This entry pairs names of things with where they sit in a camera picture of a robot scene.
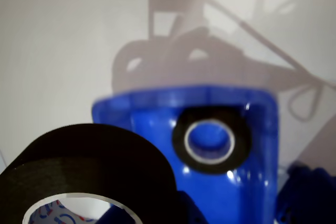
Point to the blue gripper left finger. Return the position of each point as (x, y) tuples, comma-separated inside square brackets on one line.
[(113, 216)]

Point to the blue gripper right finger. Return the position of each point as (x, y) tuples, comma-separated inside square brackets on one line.
[(193, 211)]

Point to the black tape roll printed core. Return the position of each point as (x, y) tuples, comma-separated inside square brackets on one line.
[(92, 161)]

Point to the black tape roll plain core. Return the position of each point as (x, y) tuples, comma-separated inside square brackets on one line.
[(236, 155)]

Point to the blue plastic bin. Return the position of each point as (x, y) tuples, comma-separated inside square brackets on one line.
[(157, 134)]

